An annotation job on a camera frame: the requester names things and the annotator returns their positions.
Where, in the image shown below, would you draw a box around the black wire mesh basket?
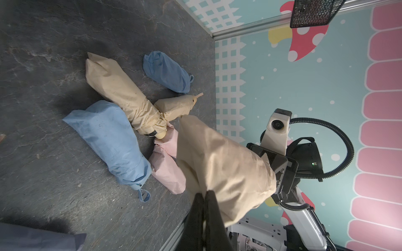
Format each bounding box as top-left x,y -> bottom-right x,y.
290,0 -> 346,28

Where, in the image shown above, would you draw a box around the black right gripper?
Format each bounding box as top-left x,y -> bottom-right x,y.
247,143 -> 298,202

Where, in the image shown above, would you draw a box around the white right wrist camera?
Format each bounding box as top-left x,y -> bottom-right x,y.
260,108 -> 292,155

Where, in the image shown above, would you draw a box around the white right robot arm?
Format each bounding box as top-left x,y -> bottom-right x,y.
227,109 -> 354,251

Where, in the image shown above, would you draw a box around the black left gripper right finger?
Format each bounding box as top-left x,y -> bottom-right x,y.
204,190 -> 233,251

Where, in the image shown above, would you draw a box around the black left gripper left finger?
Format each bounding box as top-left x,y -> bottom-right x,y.
175,193 -> 204,251

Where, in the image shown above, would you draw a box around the purple sleeved umbrella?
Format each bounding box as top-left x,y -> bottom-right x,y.
1,223 -> 87,251

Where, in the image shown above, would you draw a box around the small blue sleeved umbrella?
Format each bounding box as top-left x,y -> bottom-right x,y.
143,51 -> 194,94

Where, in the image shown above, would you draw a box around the beige umbrella sleeve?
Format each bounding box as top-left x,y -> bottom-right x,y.
177,115 -> 277,227

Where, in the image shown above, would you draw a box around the beige sleeved umbrella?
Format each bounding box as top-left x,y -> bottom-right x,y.
154,93 -> 204,121

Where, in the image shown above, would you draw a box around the pink sleeved umbrella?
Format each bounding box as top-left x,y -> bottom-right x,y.
149,145 -> 186,195

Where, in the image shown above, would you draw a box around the light blue sleeved umbrella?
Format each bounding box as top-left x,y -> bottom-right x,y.
63,100 -> 152,202

